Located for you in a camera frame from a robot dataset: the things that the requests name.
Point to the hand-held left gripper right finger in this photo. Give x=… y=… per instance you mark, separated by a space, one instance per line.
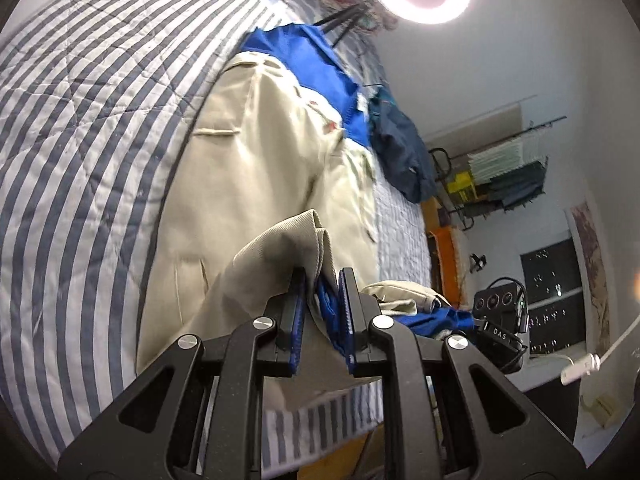
x=346 y=310

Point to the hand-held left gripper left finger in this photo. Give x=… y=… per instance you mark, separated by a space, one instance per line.
x=297 y=320

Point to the cream and blue jacket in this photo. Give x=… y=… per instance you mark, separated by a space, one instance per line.
x=250 y=170

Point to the clothes drying rack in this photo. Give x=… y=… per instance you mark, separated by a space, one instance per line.
x=510 y=175

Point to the yellow stool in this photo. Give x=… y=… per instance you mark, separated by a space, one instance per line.
x=461 y=187

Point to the dark blue garment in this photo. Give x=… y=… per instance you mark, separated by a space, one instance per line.
x=402 y=150

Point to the blue striped bedspread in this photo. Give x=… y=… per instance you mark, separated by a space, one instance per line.
x=75 y=160

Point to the black tripod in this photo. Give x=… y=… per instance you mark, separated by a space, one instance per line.
x=345 y=22

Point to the small black wall bracket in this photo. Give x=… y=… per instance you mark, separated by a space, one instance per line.
x=479 y=261

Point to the orange wooden bed frame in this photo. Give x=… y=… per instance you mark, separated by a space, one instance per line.
x=445 y=255

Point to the wall poster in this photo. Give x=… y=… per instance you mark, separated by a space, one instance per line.
x=592 y=270

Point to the beige wall socket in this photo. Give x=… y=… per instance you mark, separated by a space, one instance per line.
x=602 y=407

